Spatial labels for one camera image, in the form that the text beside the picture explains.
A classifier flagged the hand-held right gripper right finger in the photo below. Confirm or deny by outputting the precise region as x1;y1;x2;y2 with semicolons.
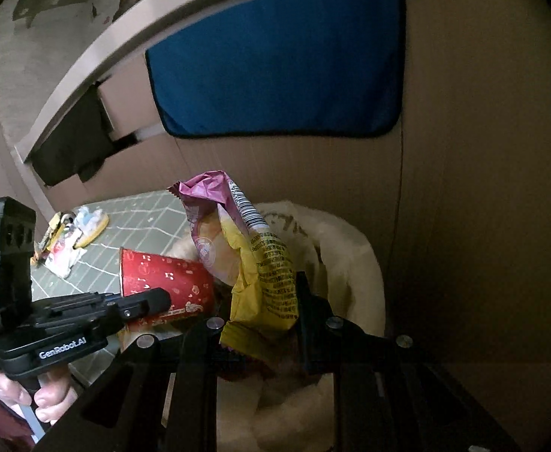
295;272;523;452

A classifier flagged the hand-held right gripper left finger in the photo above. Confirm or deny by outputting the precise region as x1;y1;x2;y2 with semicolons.
33;317;239;452

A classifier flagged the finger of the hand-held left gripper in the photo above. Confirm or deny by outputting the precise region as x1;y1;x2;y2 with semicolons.
116;289;173;325

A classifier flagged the red snack packet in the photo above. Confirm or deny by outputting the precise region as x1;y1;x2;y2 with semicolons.
118;246;216;330

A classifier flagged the yellow purple snack packet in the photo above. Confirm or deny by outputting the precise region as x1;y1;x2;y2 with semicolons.
167;170;301;354

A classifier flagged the white plastic bag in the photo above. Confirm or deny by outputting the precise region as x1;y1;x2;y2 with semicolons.
169;200;387;452

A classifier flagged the person's left hand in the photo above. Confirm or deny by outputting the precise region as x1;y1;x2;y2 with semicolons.
0;368;79;425

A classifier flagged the white red packet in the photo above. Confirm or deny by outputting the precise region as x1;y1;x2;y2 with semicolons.
43;238;88;279

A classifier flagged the yellow silver wrapper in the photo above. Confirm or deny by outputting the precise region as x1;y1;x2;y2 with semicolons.
35;212;76;256

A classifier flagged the green checked mat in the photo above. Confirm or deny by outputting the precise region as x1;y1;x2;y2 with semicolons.
31;191;196;387

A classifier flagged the yellow blue white packet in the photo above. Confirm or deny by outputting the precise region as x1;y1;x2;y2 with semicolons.
71;206;110;248

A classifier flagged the dark cloth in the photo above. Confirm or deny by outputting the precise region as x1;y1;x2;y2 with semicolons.
31;87;116;187

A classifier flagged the brown cardboard box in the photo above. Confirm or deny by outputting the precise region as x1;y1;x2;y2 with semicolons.
50;0;551;452

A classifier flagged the blue cloth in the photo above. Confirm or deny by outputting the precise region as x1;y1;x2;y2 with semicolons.
145;0;407;140

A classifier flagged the beige wooden table frame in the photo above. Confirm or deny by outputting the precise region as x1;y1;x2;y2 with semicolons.
14;0;446;165

